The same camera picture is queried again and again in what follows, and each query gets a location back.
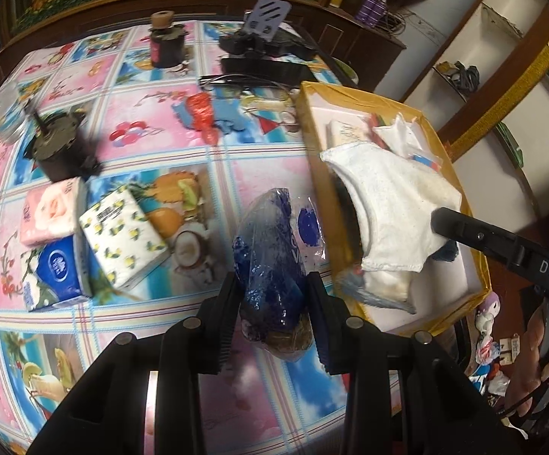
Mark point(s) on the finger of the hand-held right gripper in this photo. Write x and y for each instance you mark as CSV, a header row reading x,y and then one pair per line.
x,y
478,237

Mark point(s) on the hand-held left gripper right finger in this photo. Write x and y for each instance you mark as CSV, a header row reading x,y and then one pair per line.
x,y
319,322

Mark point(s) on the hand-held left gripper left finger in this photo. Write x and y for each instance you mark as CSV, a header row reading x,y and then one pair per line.
x,y
229,315

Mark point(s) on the blue fluffy cloth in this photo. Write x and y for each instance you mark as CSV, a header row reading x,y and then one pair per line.
x,y
447,252

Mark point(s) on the yellow rimmed white box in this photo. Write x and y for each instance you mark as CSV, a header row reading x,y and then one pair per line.
x,y
449,294

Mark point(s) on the blue plastic bag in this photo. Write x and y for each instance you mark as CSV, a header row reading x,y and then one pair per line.
x,y
269,265

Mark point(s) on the white towel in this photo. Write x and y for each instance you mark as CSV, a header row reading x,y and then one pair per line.
x,y
397,208

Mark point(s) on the person's right hand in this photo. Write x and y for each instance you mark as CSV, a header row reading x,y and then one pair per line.
x,y
527,369

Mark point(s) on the small white plush doll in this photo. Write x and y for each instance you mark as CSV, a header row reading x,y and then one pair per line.
x,y
487,310

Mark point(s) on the lemon print tissue pack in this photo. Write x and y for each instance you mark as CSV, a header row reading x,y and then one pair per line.
x,y
118,232

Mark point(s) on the white tissue pack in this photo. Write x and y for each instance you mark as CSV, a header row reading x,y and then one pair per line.
x,y
345,132

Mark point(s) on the blue tissue pack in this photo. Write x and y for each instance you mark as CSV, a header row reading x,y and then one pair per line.
x,y
56,265

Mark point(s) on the printed pink blue tablecloth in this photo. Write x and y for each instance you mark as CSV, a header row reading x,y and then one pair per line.
x,y
137,151

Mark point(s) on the red plastic wrapper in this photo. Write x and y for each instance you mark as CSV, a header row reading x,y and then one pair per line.
x,y
201,109

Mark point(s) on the pink tissue pack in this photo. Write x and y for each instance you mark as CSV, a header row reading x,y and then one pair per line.
x,y
49,208

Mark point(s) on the small dark motor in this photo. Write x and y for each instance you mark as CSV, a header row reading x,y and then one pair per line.
x,y
61,151

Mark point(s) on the eyeglasses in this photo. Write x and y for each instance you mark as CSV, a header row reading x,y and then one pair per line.
x,y
217,79

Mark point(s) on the purple bottle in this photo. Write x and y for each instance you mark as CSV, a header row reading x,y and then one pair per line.
x,y
368,9
380,13

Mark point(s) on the dark wooden cabinet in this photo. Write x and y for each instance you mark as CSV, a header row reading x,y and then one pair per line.
x,y
336,28

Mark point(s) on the black toy gun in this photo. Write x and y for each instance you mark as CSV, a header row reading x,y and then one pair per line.
x,y
293,45

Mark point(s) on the dark jar with cork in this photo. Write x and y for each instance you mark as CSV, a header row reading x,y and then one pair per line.
x,y
165,47

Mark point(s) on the clear water bottle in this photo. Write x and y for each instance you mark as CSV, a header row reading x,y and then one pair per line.
x,y
6,113

